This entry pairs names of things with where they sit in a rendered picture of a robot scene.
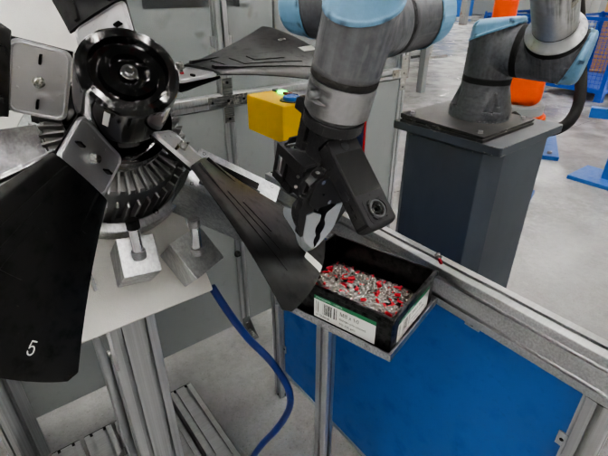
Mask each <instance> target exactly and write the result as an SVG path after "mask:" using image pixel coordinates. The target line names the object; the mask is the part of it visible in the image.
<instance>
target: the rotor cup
mask: <svg viewBox="0 0 608 456"><path fill-rule="evenodd" d="M124 64H131V65H133V66H135V67H136V68H137V70H138V77H137V78H136V79H135V80H133V81H130V80H127V79H125V78H123V77H122V76H121V74H120V71H119V70H120V67H121V66H122V65H124ZM178 92H179V75H178V70H177V67H176V65H175V63H174V61H173V59H172V58H171V56H170V55H169V53H168V52H167V51H166V50H165V49H164V48H163V47H162V46H161V45H160V44H159V43H157V42H156V41H155V40H153V39H152V38H150V37H148V36H146V35H144V34H142V33H140V32H137V31H134V30H130V29H126V28H117V27H112V28H105V29H100V30H98V31H96V32H93V33H91V34H89V35H88V36H86V37H85V38H84V39H83V40H82V41H81V43H80V44H79V46H78V47H77V49H76V51H75V53H74V56H73V61H72V79H71V86H70V96H69V105H68V115H67V120H66V121H65V120H61V124H62V129H63V132H64V134H65V133H66V131H67V130H68V128H69V126H70V124H71V123H72V121H73V120H74V118H75V116H76V115H77V113H80V114H81V115H82V116H83V117H85V118H87V119H88V120H89V121H90V123H91V124H92V125H93V126H94V127H95V128H96V129H97V130H98V131H99V133H100V134H101V135H102V136H103V137H104V138H105V139H107V140H108V142H109V143H110V144H111V145H112V146H113V147H114V148H115V149H116V150H117V152H118V153H119V154H120V156H121V164H120V166H119V168H129V167H135V166H142V165H144V164H146V163H148V162H150V161H151V160H153V159H154V158H156V157H157V156H158V155H159V154H160V153H161V152H162V151H163V148H162V147H161V146H159V145H158V143H156V142H155V141H154V140H153V139H152V138H150V137H149V135H150V134H153V133H154V132H157V131H163V130H172V119H171V114H170V112H171V109H172V108H173V106H174V103H175V101H176V97H177V95H178ZM169 109H170V110H169ZM167 110H169V113H168V115H167V117H166V120H165V121H164V122H163V123H162V120H163V118H164V116H165V114H166V111H167ZM104 111H105V112H107V113H109V114H110V118H109V126H108V127H106V126H104V125H102V120H103V115H104Z"/></svg>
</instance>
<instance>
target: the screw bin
mask: <svg viewBox="0 0 608 456"><path fill-rule="evenodd" d="M325 242H326V252H325V260H324V264H323V267H322V271H323V270H325V269H326V268H327V267H328V266H330V265H331V264H332V263H333V262H335V261H339V262H342V263H343V262H344V263H345V264H346V265H348V266H351V267H352V266H354V268H356V269H358V270H361V271H364V272H366V273H369V274H374V275H375V276H376V277H378V278H381V279H383V280H387V281H391V282H392V283H396V284H398V285H399V286H401V285H402V286H403V287H404V288H407V289H409V290H412V291H415V293H414V294H413V295H412V297H411V298H409V299H408V300H407V302H406V303H405V304H404V305H403V306H402V307H401V309H400V310H399V311H398V312H397V313H396V314H395V315H394V317H392V318H391V317H389V316H386V315H385V314H383V313H381V312H378V311H376V310H374V309H371V308H369V307H367V306H364V305H362V304H360V303H358V302H355V301H353V300H351V299H348V298H346V297H344V296H341V295H339V294H337V293H336V292H333V291H331V290H328V289H325V288H323V287H321V286H319V285H317V284H315V286H314V287H313V289H312V291H311V292H310V293H309V295H308V296H307V297H306V298H305V299H304V300H303V301H302V302H301V303H300V304H299V305H298V306H297V308H298V309H301V310H303V311H305V312H307V313H309V314H310V315H312V316H314V317H316V318H319V319H321V320H323V321H325V322H327V323H328V324H330V325H332V326H334V327H336V328H339V329H341V330H343V331H345V332H347V333H348V334H350V335H352V336H354V337H357V338H359V339H361V340H363V341H365V342H366V343H368V344H371V345H373V346H375V347H378V348H380V349H382V350H384V351H385V352H387V353H389V352H390V351H391V350H392V349H393V348H394V346H395V345H396V344H397V342H398V341H399V340H400V339H401V337H402V336H403V335H404V333H405V332H406V331H407V330H408V328H409V327H410V326H411V325H412V324H413V323H414V321H415V320H416V319H417V318H418V317H419V316H420V314H421V313H422V312H423V310H424V309H425V308H426V307H427V305H428V304H429V303H430V301H431V295H432V285H433V280H434V278H435V277H436V276H438V271H437V270H434V269H432V268H429V267H426V266H423V265H421V264H419V263H416V262H413V261H408V260H406V259H404V258H401V257H398V256H395V255H393V254H391V253H388V252H383V251H381V250H378V249H376V248H373V247H370V246H368V245H365V244H363V243H360V242H356V241H353V240H350V239H348V238H345V237H342V236H340V235H337V234H335V233H334V234H333V235H332V236H330V237H329V238H327V239H326V240H325Z"/></svg>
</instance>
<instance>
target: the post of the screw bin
mask: <svg viewBox="0 0 608 456"><path fill-rule="evenodd" d="M336 337H337V335H335V334H333V333H331V332H329V331H327V330H325V329H324V328H321V327H319V326H317V337H316V389H315V440H314V456H330V454H331V435H332V415H333V396H334V376H335V356H336Z"/></svg>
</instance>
